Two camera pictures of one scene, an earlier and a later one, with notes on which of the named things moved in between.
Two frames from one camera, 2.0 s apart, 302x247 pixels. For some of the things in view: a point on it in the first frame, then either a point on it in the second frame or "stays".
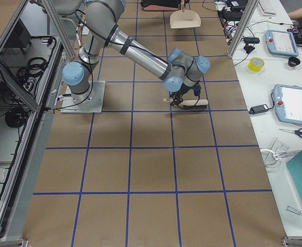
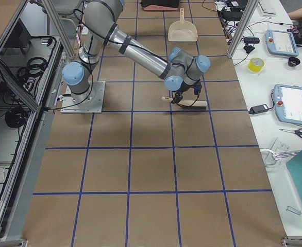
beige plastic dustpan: x=184 y=18 to x=182 y=30
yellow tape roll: x=255 y=65 stays
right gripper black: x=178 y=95 stays
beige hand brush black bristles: x=193 y=104 stays
